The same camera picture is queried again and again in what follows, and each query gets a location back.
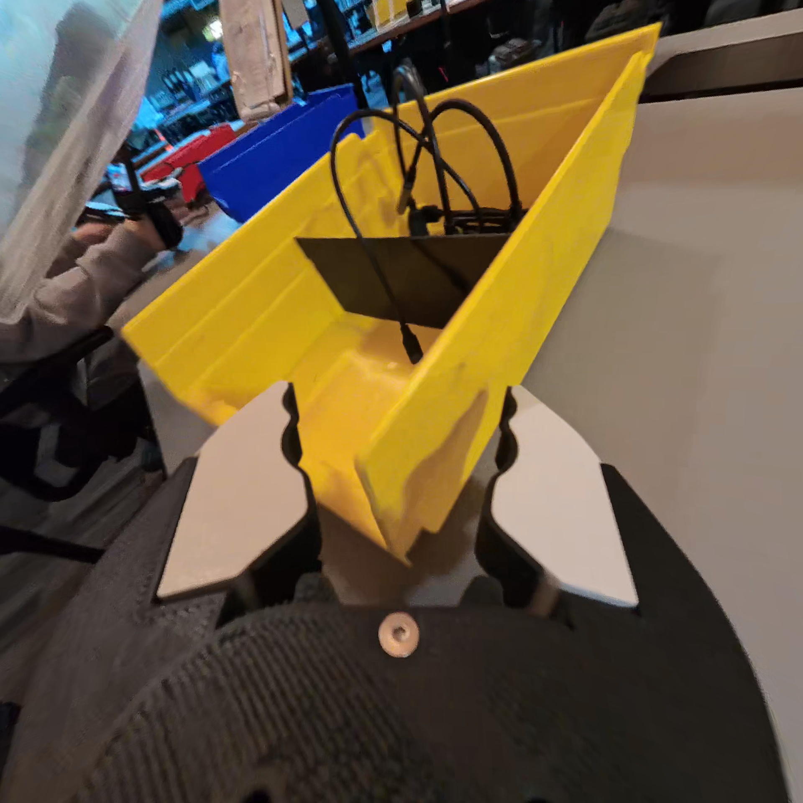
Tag coiled black cable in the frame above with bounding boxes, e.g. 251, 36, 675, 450
391, 64, 529, 239

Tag black office chair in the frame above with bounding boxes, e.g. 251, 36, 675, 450
0, 325, 154, 563

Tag wooden table black legs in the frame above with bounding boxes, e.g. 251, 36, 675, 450
287, 0, 484, 64

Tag another person's forearm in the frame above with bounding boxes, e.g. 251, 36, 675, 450
0, 216, 161, 377

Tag cardboard box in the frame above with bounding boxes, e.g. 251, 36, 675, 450
218, 0, 294, 123

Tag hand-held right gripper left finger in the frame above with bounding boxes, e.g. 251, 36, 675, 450
156, 380, 324, 619

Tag black bin divider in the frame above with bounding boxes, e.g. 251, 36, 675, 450
296, 233, 512, 329

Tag blue plastic bin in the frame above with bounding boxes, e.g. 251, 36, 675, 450
197, 83, 366, 223

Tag black handheld device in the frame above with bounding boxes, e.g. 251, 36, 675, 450
107, 146, 184, 252

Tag red plastic bin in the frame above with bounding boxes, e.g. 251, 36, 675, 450
141, 122, 238, 205

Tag yellow plastic storage bin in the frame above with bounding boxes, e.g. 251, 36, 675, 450
121, 22, 662, 565

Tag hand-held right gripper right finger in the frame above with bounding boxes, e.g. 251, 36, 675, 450
475, 385, 641, 621

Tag black pole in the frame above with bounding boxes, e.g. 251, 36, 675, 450
315, 0, 370, 113

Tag white table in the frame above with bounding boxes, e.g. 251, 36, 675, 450
640, 6, 803, 104

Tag thin black cable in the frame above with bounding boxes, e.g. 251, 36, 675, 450
329, 108, 489, 366

